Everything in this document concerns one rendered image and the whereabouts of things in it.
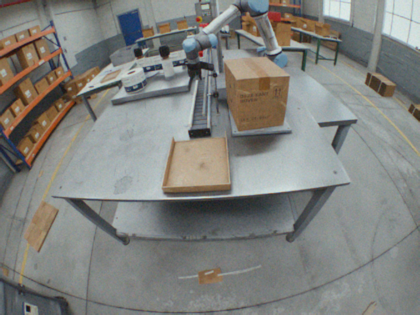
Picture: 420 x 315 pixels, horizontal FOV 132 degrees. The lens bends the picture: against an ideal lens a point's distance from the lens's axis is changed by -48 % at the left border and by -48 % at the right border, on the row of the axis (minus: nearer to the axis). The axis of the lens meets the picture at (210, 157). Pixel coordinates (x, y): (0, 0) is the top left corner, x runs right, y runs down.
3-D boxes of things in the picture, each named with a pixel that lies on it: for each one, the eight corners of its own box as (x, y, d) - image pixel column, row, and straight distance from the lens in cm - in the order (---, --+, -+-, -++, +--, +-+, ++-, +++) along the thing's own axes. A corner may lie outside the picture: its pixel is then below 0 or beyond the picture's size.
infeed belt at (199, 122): (203, 53, 242) (203, 50, 241) (210, 52, 241) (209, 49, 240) (191, 135, 91) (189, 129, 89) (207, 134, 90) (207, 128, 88)
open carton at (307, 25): (297, 29, 618) (297, 17, 615) (309, 30, 638) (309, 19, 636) (304, 30, 584) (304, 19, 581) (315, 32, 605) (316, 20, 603)
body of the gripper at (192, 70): (189, 69, 125) (185, 57, 117) (202, 67, 124) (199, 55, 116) (189, 77, 121) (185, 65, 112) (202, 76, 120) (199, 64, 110)
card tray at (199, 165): (174, 142, 92) (172, 135, 90) (226, 137, 89) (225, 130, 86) (164, 192, 73) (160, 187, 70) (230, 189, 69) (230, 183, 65)
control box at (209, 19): (204, 22, 173) (200, 2, 172) (220, 21, 163) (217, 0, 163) (196, 24, 165) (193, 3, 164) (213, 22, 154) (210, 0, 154)
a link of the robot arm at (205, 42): (209, 32, 117) (192, 38, 114) (215, 32, 106) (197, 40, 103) (212, 43, 119) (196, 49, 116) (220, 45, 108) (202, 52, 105)
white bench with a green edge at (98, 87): (129, 87, 460) (118, 57, 443) (158, 80, 438) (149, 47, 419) (99, 138, 308) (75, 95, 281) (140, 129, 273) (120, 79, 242)
